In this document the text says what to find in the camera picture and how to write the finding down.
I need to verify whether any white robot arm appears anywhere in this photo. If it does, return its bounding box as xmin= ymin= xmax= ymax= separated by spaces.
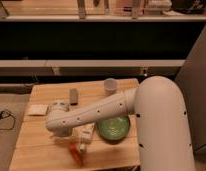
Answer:
xmin=45 ymin=76 xmax=196 ymax=171

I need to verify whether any white sponge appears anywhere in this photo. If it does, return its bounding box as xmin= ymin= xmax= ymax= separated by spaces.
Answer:
xmin=28 ymin=104 xmax=47 ymax=116

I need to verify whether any white bottle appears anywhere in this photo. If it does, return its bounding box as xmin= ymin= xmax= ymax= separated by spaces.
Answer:
xmin=76 ymin=123 xmax=95 ymax=154

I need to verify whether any green plate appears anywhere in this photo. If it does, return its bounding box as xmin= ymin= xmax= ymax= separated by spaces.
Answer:
xmin=97 ymin=116 xmax=130 ymax=141

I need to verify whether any grey plastic cup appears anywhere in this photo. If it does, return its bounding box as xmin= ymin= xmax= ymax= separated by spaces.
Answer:
xmin=104 ymin=78 xmax=117 ymax=95

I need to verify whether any black cable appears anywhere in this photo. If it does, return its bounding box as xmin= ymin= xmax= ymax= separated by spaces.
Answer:
xmin=0 ymin=108 xmax=17 ymax=131

